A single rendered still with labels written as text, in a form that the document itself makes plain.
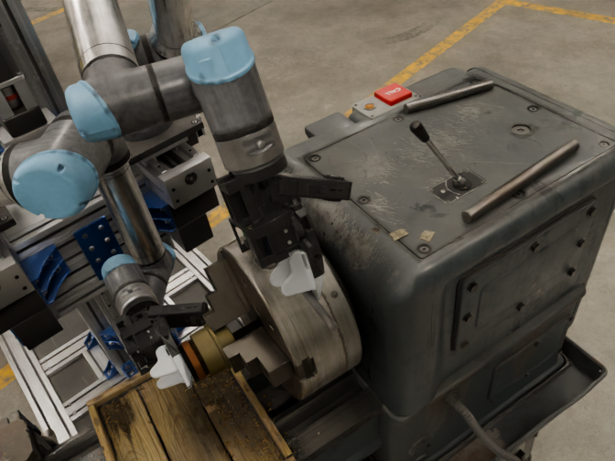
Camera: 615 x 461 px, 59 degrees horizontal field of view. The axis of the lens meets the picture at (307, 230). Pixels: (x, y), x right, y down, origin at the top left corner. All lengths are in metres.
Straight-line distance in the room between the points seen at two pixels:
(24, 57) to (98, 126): 0.79
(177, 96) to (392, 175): 0.46
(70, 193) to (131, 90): 0.30
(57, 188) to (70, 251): 0.55
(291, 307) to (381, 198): 0.25
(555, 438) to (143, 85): 1.82
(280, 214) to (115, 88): 0.25
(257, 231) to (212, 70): 0.19
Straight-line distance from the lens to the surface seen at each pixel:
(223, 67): 0.61
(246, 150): 0.62
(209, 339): 0.97
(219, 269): 0.98
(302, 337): 0.88
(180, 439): 1.17
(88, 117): 0.71
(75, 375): 2.26
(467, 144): 1.09
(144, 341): 1.03
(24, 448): 1.13
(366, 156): 1.06
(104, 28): 0.80
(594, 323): 2.48
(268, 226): 0.65
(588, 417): 2.23
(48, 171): 0.94
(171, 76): 0.71
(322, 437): 1.13
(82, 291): 1.57
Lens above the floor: 1.88
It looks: 43 degrees down
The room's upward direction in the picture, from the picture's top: 9 degrees counter-clockwise
